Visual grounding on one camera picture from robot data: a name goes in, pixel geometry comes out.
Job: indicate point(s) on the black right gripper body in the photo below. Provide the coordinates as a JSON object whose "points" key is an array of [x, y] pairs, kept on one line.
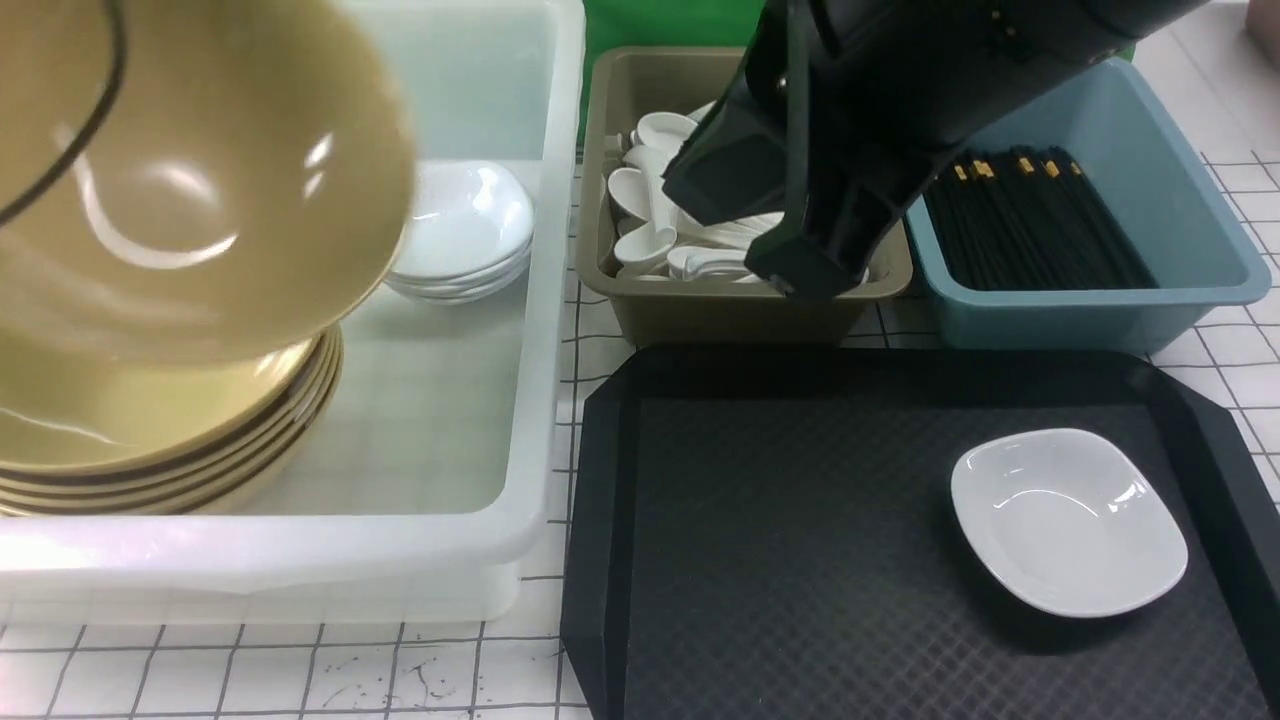
{"points": [[837, 185]]}

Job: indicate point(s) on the yellow noodle bowl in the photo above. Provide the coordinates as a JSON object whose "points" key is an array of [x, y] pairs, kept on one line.
{"points": [[195, 181]]}

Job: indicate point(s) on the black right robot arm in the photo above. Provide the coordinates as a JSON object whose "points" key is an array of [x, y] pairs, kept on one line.
{"points": [[933, 73]]}

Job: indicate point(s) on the stacked yellow bowl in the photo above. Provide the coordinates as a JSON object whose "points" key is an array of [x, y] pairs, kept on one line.
{"points": [[75, 415], [258, 432], [204, 472], [260, 480]]}

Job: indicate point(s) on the top stacked yellow bowl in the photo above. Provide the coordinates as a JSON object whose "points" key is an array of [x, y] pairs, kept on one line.
{"points": [[75, 415]]}

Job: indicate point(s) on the black chopsticks pile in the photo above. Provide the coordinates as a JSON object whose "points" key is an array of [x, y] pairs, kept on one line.
{"points": [[1029, 219]]}

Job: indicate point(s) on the white plastic soup spoons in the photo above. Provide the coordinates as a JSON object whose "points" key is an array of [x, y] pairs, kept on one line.
{"points": [[657, 241]]}

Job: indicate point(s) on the brown plastic spoon bin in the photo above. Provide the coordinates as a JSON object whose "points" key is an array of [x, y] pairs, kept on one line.
{"points": [[626, 83]]}

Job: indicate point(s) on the green cloth backdrop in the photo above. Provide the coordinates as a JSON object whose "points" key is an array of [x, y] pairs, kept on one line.
{"points": [[612, 24]]}

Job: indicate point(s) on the blue plastic chopstick bin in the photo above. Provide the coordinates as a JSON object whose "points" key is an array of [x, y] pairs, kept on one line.
{"points": [[1124, 139]]}

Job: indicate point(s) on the stacked white small dishes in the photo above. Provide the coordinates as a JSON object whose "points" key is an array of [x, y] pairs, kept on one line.
{"points": [[469, 234]]}

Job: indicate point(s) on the black serving tray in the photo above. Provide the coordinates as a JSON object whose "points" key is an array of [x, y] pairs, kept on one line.
{"points": [[766, 532]]}

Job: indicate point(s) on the white small dish on tray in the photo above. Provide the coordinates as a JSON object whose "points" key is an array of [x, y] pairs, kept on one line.
{"points": [[1067, 523]]}

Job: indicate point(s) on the white translucent plastic tub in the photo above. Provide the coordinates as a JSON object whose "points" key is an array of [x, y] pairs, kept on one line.
{"points": [[414, 497]]}

